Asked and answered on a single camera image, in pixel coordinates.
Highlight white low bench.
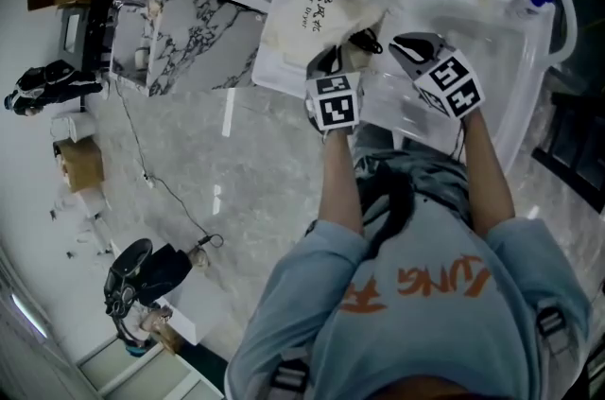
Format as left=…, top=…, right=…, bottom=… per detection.
left=158, top=263, right=240, bottom=346

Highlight light blue printed t-shirt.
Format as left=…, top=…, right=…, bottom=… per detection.
left=223, top=198, right=595, bottom=400

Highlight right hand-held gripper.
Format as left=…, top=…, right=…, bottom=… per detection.
left=388, top=32, right=487, bottom=120

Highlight white bin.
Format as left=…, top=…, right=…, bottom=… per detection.
left=49, top=111, right=96, bottom=144

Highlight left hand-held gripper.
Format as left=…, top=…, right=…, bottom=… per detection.
left=304, top=43, right=365, bottom=135

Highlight person's left forearm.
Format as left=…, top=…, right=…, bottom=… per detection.
left=318, top=127, right=366, bottom=239

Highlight white washbasin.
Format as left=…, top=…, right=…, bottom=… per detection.
left=250, top=0, right=568, bottom=175

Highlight marble-pattern cabinet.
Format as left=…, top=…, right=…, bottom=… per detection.
left=110, top=0, right=267, bottom=97

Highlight black floor cable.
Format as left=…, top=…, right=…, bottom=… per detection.
left=114, top=79, right=225, bottom=250

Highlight person's right forearm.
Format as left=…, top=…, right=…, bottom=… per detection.
left=458, top=108, right=517, bottom=239

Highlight grey blue jeans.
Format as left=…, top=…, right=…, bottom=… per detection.
left=352, top=122, right=475, bottom=232

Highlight cream cloth drawstring bag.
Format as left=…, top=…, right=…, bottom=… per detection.
left=262, top=0, right=403, bottom=69

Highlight black cabinet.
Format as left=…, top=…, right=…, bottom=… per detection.
left=58, top=0, right=115, bottom=72

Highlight white bottle blue cap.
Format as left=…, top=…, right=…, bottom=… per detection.
left=523, top=0, right=555, bottom=17

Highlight grey harness strap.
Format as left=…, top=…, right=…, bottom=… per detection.
left=535, top=297, right=577, bottom=359
left=268, top=346, right=312, bottom=400

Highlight black shelf rack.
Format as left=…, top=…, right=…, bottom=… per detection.
left=530, top=89, right=605, bottom=216

